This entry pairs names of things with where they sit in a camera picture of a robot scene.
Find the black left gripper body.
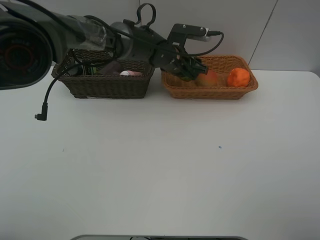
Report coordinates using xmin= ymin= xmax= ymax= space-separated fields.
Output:
xmin=149 ymin=40 xmax=187 ymax=73

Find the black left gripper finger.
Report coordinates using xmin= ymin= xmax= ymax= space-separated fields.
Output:
xmin=172 ymin=62 xmax=197 ymax=78
xmin=188 ymin=57 xmax=208 ymax=75

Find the green lime fruit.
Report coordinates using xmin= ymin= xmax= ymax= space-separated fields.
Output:
xmin=180 ymin=75 xmax=196 ymax=82

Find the red yellow peach fruit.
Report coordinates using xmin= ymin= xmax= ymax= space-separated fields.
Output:
xmin=195 ymin=69 xmax=219 ymax=87

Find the pink squeeze bottle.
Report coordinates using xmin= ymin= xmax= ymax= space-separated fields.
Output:
xmin=119 ymin=70 xmax=143 ymax=77

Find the orange mandarin fruit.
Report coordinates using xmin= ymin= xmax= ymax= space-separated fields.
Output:
xmin=227 ymin=67 xmax=250 ymax=88

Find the pink translucent plastic cup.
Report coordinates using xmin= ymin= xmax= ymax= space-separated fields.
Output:
xmin=95 ymin=61 xmax=124 ymax=76

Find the dark green pump bottle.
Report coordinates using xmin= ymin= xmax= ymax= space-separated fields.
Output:
xmin=67 ymin=63 xmax=104 ymax=76

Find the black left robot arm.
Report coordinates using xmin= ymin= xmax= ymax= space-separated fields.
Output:
xmin=0 ymin=0 xmax=208 ymax=90

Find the orange wicker basket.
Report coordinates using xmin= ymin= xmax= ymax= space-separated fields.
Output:
xmin=161 ymin=55 xmax=259 ymax=100

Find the dark brown wicker basket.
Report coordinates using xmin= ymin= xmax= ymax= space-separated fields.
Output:
xmin=58 ymin=60 xmax=155 ymax=99

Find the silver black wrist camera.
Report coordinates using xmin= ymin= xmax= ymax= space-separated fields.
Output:
xmin=167 ymin=23 xmax=223 ymax=47

